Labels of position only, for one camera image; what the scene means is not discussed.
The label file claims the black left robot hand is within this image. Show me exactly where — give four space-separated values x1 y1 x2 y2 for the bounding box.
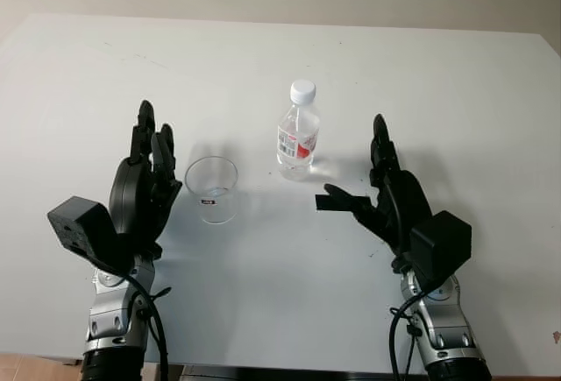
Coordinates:
107 99 183 265

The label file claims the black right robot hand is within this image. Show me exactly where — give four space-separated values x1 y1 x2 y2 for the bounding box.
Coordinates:
323 113 436 269

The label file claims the clear plastic water bottle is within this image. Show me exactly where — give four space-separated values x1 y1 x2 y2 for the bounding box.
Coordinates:
275 79 321 182

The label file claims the clear glass cup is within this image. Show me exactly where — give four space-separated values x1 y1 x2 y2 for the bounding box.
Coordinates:
184 156 239 225

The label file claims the black robot torso edge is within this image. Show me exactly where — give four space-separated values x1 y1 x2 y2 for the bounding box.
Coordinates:
179 365 424 381

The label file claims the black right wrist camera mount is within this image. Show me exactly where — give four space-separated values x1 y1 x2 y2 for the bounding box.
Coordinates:
409 210 473 289

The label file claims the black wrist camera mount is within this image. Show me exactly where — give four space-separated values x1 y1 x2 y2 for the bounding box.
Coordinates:
409 210 473 289
46 195 132 278

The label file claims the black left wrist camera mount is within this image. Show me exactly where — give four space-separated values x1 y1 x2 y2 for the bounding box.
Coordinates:
46 195 132 278

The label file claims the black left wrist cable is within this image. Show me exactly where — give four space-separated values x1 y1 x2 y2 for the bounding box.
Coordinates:
125 266 173 381

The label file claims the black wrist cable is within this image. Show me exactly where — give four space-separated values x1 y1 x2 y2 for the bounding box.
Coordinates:
125 266 173 381
384 174 424 381

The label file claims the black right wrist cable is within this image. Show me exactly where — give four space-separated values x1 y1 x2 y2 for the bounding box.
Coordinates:
384 174 424 381

